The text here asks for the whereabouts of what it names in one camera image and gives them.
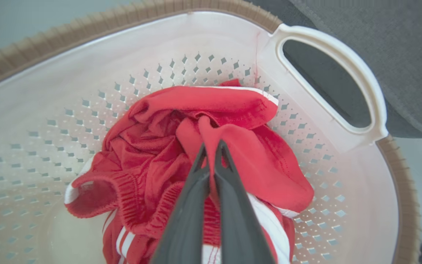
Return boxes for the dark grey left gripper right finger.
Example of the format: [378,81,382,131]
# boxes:
[214,140,276,264]

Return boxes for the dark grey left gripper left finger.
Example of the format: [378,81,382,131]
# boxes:
[150,144,210,264]

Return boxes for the red garment with white stripes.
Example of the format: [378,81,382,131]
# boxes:
[101,200,296,264]

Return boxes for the red shorts with white trim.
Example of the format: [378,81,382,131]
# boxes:
[64,79,315,239]

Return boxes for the white plastic laundry basket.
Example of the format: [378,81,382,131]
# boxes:
[0,0,420,264]

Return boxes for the grey fabric sofa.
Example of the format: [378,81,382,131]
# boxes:
[246,0,422,140]

